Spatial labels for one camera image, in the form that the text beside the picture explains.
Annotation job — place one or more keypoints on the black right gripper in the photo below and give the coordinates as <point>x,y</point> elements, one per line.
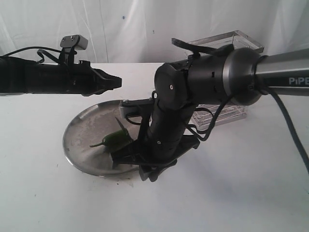
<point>161,139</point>

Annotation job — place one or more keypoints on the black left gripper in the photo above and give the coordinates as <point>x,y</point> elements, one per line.
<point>80,78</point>

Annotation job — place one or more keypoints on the green jalapeno pepper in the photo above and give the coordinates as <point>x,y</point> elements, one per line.
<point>113,141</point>

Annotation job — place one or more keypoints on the black handled knife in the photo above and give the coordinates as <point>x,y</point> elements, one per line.
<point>124,129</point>

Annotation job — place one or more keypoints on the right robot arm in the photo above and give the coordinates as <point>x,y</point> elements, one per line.
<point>282,74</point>

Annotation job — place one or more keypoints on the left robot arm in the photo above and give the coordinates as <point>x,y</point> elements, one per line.
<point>19,76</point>

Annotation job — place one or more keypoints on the round stainless steel plate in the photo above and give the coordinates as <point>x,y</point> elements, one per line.
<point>89,127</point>

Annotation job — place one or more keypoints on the white backdrop curtain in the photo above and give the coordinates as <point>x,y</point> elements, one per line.
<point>129,31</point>

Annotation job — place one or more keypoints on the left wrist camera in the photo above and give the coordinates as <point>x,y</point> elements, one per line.
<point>77,42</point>

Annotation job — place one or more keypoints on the chrome wire utensil holder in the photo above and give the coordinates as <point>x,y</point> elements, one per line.
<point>213,78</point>

